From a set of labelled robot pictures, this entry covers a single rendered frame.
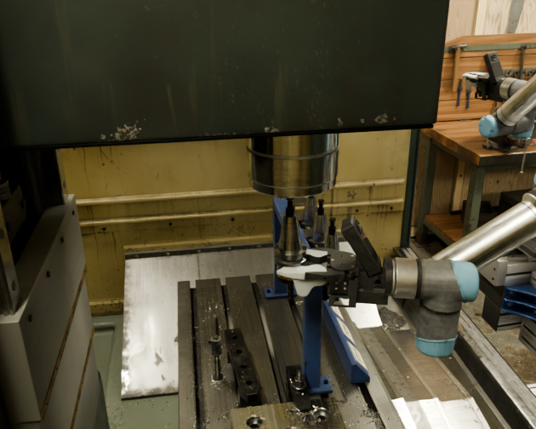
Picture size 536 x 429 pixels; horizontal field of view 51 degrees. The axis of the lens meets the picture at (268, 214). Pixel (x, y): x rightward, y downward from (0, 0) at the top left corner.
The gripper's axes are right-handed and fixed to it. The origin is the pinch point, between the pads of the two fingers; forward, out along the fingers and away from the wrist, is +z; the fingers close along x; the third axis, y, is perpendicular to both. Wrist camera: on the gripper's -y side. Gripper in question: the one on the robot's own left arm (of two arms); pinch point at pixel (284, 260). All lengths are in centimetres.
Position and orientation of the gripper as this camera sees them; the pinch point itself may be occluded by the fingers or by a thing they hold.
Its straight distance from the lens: 107.4
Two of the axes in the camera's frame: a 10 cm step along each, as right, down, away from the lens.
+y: 0.0, 9.1, 4.1
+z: -9.9, -0.5, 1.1
